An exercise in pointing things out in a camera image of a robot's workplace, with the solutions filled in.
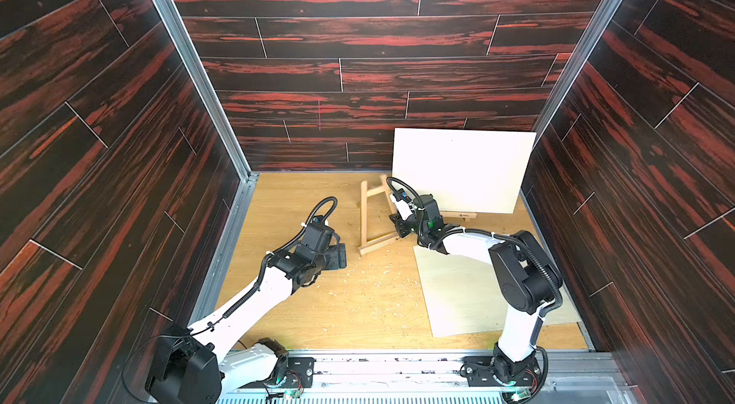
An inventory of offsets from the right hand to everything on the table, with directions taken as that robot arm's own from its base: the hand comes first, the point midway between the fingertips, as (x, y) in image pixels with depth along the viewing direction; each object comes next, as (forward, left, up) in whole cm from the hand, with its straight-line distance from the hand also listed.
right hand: (399, 211), depth 98 cm
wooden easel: (-13, +10, -2) cm, 17 cm away
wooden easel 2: (+2, -25, -4) cm, 25 cm away
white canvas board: (+11, -22, +10) cm, 26 cm away
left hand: (-19, +19, +3) cm, 27 cm away
